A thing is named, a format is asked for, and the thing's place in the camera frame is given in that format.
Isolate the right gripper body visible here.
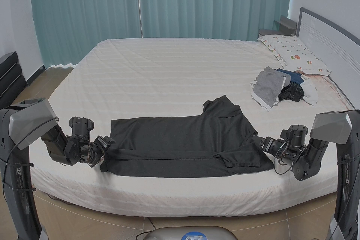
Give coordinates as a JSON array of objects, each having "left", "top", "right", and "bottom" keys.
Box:
[{"left": 262, "top": 137, "right": 283, "bottom": 154}]

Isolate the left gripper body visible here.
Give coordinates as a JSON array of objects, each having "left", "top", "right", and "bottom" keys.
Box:
[{"left": 94, "top": 135, "right": 116, "bottom": 155}]

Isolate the black T-shirt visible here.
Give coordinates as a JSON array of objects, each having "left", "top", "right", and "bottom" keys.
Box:
[{"left": 100, "top": 95, "right": 275, "bottom": 179}]

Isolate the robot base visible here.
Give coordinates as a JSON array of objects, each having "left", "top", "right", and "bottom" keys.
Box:
[{"left": 142, "top": 226, "right": 236, "bottom": 240}]

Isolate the pile of clothes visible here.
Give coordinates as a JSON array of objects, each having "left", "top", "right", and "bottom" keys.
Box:
[{"left": 250, "top": 66, "right": 319, "bottom": 112}]

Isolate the bed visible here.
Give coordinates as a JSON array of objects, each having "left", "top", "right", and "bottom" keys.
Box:
[{"left": 27, "top": 7, "right": 360, "bottom": 219}]

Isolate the white printed pillow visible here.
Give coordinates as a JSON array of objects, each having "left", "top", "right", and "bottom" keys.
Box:
[{"left": 257, "top": 34, "right": 332, "bottom": 77}]

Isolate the black chest of drawers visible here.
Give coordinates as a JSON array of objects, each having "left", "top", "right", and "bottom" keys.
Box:
[{"left": 0, "top": 52, "right": 28, "bottom": 106}]

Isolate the grey bedside table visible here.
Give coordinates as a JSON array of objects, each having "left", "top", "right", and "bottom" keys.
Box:
[{"left": 259, "top": 15, "right": 297, "bottom": 37}]

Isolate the black cable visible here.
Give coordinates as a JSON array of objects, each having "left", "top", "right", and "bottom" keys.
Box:
[
  {"left": 274, "top": 149, "right": 294, "bottom": 175},
  {"left": 135, "top": 230, "right": 154, "bottom": 240},
  {"left": 4, "top": 117, "right": 60, "bottom": 186}
]

